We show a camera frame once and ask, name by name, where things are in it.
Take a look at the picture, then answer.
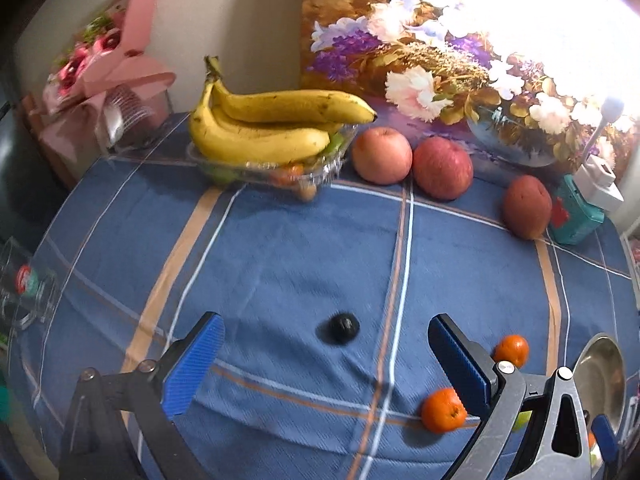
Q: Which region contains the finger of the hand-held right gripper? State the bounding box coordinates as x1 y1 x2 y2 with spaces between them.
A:
590 414 621 466

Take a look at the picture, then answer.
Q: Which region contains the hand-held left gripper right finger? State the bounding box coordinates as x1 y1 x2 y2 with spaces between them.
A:
428 314 593 480

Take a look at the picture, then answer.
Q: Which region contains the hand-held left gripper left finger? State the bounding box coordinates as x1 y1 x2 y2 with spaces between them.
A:
59 311 226 480

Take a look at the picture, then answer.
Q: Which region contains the stainless steel plate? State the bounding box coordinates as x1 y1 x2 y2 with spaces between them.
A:
571 335 627 433

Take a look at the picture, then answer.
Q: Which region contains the small black plum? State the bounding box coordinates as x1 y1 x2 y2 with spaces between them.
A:
328 313 360 345

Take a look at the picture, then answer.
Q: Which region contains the orange mandarin with stem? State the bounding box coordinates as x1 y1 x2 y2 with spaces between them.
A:
421 387 468 434

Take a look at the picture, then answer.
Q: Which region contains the small orange mandarin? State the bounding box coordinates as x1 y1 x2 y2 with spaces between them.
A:
493 335 530 368

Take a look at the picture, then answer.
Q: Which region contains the blue plaid tablecloth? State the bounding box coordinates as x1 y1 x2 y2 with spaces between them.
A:
7 112 640 480

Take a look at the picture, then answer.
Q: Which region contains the dark red apple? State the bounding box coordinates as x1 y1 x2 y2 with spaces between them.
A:
502 175 553 240

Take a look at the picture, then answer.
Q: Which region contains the glass mug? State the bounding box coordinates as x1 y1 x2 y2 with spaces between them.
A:
0 237 58 331

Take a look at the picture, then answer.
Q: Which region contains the teal box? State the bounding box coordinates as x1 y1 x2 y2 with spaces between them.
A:
547 174 607 246

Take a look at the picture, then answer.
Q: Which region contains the orange fruit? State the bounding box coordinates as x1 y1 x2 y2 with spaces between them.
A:
272 165 305 186

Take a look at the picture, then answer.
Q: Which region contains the pale red apple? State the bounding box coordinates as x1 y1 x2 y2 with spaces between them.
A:
351 126 413 184

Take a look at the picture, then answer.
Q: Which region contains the yellow banana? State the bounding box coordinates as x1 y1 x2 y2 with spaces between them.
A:
188 77 332 166
215 102 346 137
204 56 377 124

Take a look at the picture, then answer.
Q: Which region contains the clear plastic tray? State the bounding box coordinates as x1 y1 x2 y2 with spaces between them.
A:
186 125 360 192

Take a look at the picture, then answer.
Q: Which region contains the white clip lamp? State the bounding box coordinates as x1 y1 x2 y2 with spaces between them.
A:
575 95 626 213

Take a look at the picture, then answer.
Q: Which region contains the pink flower bouquet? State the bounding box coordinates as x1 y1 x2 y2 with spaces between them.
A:
39 0 177 161

